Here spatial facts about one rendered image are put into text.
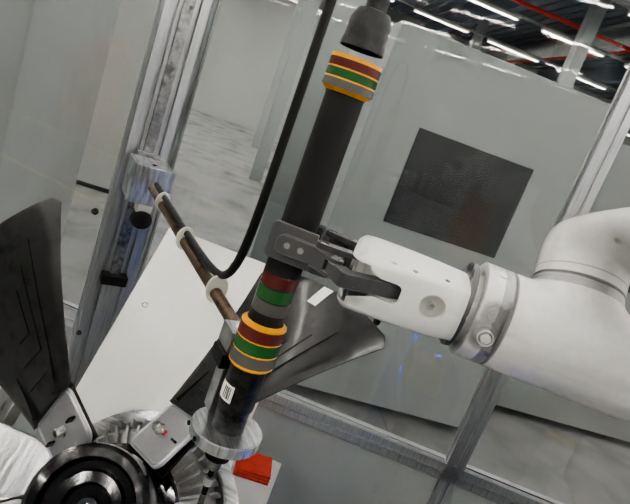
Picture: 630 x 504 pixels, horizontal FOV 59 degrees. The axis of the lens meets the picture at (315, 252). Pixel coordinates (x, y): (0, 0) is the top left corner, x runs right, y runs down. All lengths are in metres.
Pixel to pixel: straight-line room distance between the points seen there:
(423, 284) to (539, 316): 0.10
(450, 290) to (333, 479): 1.02
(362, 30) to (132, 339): 0.63
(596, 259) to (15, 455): 0.68
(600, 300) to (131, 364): 0.67
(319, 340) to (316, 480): 0.81
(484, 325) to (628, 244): 0.12
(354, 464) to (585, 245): 0.99
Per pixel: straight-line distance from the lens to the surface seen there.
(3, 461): 0.82
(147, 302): 0.95
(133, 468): 0.60
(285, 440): 1.39
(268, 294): 0.49
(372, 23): 0.47
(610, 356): 0.50
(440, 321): 0.46
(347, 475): 1.42
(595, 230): 0.50
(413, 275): 0.45
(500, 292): 0.47
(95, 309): 1.25
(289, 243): 0.46
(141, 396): 0.91
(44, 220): 0.73
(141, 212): 1.07
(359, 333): 0.66
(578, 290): 0.50
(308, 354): 0.65
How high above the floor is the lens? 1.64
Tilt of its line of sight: 14 degrees down
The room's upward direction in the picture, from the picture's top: 20 degrees clockwise
